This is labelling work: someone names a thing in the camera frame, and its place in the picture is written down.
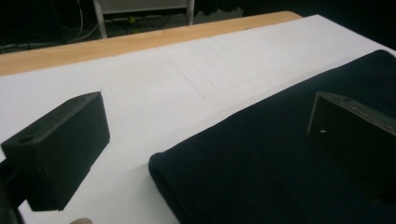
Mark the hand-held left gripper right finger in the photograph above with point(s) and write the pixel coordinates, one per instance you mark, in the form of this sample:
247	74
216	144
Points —
351	137

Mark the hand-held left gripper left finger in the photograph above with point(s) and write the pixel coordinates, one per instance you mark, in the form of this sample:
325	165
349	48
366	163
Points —
59	149

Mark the black knit vest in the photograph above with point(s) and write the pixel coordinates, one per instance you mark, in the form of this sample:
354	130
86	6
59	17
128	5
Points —
280	161

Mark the white paper sheet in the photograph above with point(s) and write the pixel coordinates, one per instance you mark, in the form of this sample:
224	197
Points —
149	99

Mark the yellow tennis ball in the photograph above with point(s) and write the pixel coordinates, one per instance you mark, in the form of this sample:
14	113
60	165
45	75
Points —
131	20

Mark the white metal desk frame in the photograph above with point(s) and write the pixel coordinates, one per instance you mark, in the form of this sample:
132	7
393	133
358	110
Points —
143	6

